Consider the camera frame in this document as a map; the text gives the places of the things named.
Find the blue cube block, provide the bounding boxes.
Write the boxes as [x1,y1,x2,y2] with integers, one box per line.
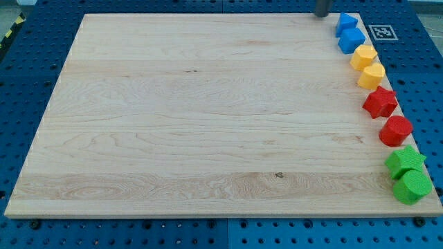
[338,28,365,54]

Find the blue triangle block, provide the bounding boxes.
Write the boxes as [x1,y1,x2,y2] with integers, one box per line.
[336,12,358,37]

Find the light wooden board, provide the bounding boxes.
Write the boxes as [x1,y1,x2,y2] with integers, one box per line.
[5,14,442,219]

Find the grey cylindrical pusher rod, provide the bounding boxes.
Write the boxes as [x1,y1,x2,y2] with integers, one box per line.
[314,0,334,18]

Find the yellow heart block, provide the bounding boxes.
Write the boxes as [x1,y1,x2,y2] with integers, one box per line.
[357,63,386,90]

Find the yellow hexagon block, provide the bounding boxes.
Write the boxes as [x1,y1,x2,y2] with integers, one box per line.
[350,44,377,71]

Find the red star block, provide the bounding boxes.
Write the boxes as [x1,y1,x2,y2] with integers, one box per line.
[362,86,398,119]

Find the red cylinder block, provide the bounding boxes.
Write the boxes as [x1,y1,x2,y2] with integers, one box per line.
[379,116,413,147]

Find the green star block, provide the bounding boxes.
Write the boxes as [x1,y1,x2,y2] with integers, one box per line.
[385,145,426,180]

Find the white fiducial marker tag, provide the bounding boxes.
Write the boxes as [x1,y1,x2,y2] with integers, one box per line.
[368,24,398,41]

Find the green cylinder block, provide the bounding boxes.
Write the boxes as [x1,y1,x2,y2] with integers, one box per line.
[393,170,432,205]

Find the black yellow hazard tape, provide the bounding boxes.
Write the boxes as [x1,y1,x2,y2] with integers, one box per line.
[1,12,26,50]

